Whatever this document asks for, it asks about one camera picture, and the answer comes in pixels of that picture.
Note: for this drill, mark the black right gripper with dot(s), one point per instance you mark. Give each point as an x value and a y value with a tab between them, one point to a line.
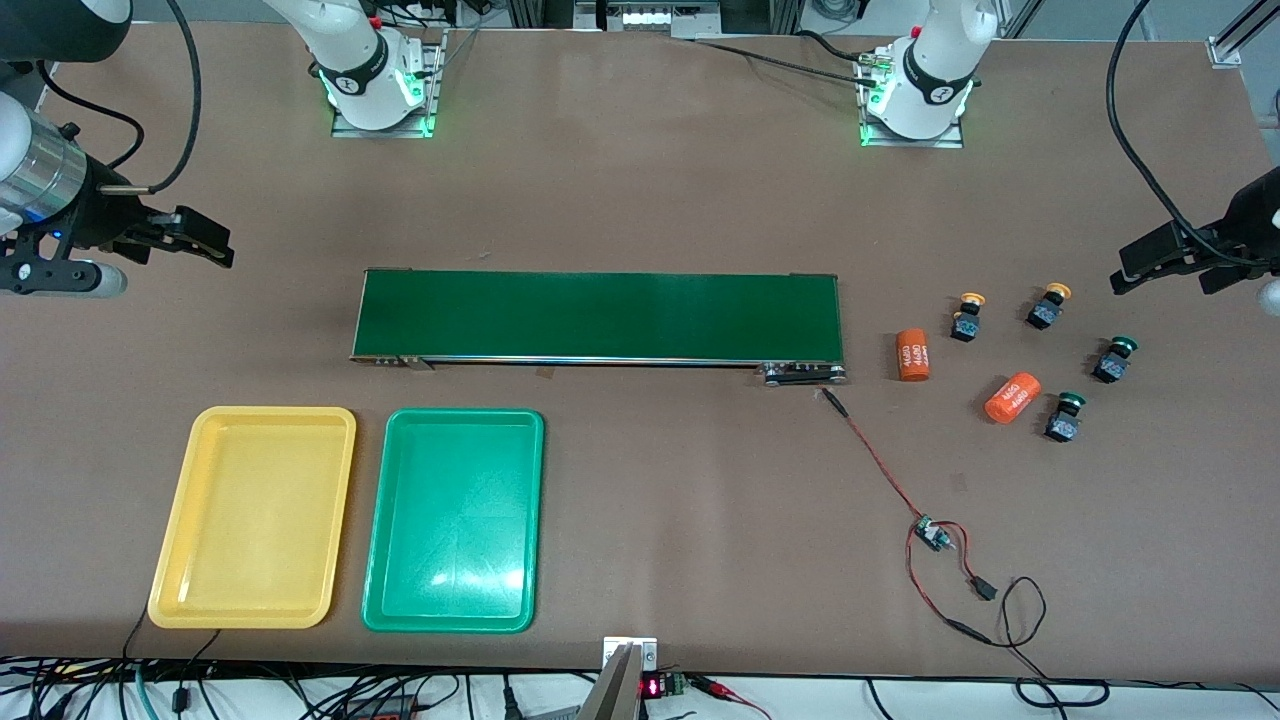
107	213

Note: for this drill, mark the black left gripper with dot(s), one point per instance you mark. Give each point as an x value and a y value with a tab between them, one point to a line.
1252	219

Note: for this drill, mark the yellow push button switch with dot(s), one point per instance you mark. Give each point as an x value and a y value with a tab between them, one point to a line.
1043	314
966	325

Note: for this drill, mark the green push button switch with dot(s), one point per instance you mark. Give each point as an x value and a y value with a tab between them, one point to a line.
1108	366
1062	425

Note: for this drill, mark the orange cylinder with 4680 print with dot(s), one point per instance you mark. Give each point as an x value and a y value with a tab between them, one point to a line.
1012	398
912	355

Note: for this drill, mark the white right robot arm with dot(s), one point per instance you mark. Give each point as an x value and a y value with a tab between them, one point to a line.
360	80

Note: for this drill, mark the aluminium corner profile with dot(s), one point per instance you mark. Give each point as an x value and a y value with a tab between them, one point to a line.
1225	50

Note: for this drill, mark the yellow plastic tray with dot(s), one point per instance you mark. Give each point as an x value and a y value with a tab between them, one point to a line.
250	510

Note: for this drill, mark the small circuit board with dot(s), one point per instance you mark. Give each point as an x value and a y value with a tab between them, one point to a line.
935	535

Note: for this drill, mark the green plastic tray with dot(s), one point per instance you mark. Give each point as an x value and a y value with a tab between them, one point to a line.
455	520

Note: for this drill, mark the green conveyor belt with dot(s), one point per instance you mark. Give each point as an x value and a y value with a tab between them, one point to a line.
600	315

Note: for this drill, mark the red clip lead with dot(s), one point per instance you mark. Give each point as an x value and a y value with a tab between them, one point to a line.
712	686

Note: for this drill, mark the small red LED display module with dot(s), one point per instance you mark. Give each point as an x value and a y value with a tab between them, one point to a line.
652	687

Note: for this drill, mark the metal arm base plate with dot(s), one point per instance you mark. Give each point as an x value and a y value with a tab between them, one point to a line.
915	143
385	131

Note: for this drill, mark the dark frame with white light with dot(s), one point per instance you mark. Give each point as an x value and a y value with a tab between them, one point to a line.
650	18

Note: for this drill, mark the grey metal camera mount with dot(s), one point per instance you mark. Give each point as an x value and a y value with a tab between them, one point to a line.
612	690

